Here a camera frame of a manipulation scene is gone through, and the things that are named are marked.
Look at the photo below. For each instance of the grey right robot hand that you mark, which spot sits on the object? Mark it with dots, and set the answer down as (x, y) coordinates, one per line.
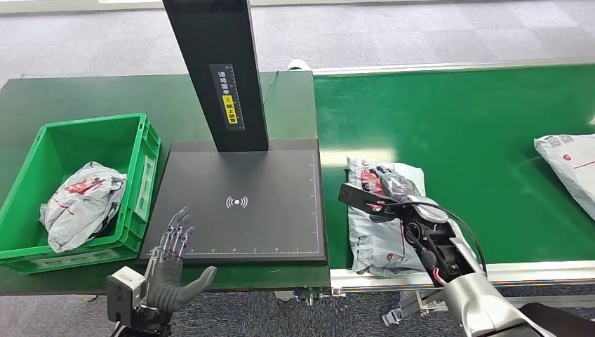
(430, 210)

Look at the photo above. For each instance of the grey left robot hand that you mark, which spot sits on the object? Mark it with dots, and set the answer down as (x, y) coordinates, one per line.
(165, 288)

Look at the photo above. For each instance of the white red-print courier package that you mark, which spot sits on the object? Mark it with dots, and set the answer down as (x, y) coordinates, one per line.
(376, 237)

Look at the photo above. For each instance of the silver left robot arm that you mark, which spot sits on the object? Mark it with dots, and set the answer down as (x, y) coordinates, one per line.
(153, 322)

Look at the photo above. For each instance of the green conveyor belt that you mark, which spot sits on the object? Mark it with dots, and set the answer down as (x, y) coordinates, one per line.
(465, 116)

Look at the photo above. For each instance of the black inbound scanner machine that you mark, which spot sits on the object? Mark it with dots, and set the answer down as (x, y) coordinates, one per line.
(260, 223)

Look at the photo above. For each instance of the crumpled white red-print package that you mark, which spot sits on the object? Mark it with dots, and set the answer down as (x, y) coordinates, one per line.
(79, 204)

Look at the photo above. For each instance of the white courier package with QR code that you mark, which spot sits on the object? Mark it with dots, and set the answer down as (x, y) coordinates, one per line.
(571, 172)

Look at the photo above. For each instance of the small metal clamp fitting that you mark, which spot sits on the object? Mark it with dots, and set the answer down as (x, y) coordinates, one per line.
(309, 296)

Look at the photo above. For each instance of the green plastic crate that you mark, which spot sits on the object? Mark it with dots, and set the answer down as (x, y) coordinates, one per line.
(83, 135)

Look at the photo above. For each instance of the white round object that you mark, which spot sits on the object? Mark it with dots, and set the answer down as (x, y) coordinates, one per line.
(297, 66)

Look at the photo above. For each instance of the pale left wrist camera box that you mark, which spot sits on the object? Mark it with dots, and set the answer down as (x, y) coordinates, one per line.
(123, 293)

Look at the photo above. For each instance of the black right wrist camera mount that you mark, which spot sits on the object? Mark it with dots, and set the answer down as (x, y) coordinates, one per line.
(358, 197)

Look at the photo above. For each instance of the metal conveyor bracket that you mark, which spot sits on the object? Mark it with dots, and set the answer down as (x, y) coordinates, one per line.
(411, 304)

